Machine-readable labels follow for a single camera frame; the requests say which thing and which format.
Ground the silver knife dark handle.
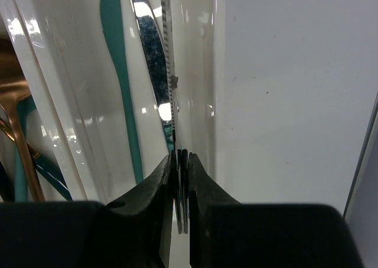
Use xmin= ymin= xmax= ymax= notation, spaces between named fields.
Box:
xmin=161 ymin=0 xmax=189 ymax=234

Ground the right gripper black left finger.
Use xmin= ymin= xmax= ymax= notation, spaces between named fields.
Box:
xmin=100 ymin=155 xmax=173 ymax=267

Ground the white two-compartment container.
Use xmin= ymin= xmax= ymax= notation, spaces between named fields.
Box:
xmin=1 ymin=0 xmax=215 ymax=204

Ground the copper spoon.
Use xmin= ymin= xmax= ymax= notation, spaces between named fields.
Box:
xmin=0 ymin=37 xmax=47 ymax=202

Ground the teal plastic spoon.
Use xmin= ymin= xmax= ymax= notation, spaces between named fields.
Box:
xmin=13 ymin=96 xmax=38 ymax=202

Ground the gold spoon teal handle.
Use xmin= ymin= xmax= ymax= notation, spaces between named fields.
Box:
xmin=1 ymin=102 xmax=73 ymax=201

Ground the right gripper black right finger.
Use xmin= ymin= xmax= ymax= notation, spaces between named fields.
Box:
xmin=188 ymin=153 xmax=245 ymax=267

